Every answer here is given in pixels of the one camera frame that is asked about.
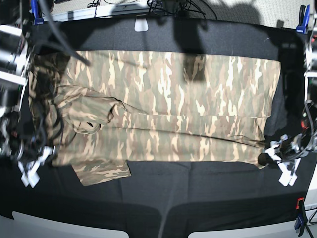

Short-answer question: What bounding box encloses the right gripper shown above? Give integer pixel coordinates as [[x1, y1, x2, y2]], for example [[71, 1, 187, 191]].
[[18, 146, 56, 187]]

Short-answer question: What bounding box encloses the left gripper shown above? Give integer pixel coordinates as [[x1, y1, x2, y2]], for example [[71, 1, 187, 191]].
[[258, 134, 301, 186]]

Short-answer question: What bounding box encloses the camouflage t-shirt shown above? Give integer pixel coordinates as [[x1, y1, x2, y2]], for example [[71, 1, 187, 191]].
[[29, 50, 281, 186]]

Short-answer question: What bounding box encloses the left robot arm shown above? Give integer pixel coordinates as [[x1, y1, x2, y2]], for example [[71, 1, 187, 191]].
[[258, 0, 317, 187]]

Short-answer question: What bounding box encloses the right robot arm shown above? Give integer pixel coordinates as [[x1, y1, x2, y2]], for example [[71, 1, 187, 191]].
[[0, 0, 55, 188]]

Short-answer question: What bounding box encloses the orange blue clamp near right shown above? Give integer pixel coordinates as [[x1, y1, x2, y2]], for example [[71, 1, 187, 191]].
[[294, 197, 307, 237]]

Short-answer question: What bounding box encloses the black table cloth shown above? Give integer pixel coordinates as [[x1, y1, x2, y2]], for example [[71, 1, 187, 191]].
[[0, 18, 317, 238]]

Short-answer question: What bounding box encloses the blue clamp top right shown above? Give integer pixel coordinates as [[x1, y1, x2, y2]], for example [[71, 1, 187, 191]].
[[296, 5, 311, 34]]

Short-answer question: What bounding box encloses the blue clamp top left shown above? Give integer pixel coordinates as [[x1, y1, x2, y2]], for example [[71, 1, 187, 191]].
[[30, 0, 44, 25]]

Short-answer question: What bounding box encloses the white tape patch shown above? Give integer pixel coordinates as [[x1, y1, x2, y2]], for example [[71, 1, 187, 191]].
[[134, 18, 149, 32]]

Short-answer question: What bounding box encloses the black cable bundle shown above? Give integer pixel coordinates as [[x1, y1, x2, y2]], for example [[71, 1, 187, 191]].
[[146, 0, 218, 20]]

